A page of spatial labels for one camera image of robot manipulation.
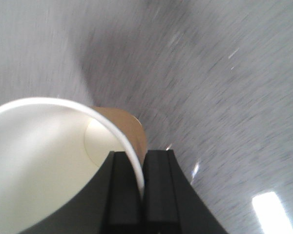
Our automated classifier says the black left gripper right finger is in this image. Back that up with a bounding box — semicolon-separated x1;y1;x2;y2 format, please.
143;150;226;234

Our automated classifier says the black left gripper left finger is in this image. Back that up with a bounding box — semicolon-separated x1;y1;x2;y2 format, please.
23;152;141;234

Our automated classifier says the brown paper cup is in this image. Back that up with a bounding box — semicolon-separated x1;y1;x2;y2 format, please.
0;97;147;234

